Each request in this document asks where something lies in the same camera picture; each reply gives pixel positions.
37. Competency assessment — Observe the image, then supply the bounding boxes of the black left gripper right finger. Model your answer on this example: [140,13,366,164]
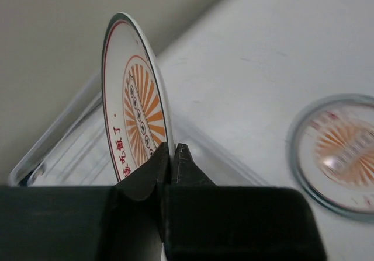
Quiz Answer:
[164,144,327,260]

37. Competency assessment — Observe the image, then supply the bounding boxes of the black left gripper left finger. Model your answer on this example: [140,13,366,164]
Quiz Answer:
[1,144,169,260]

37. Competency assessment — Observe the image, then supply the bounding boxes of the white plate with dark rim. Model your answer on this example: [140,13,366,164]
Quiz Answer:
[288,93,374,223]

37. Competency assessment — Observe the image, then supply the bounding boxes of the white wire dish rack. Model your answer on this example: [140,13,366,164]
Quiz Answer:
[7,74,267,187]

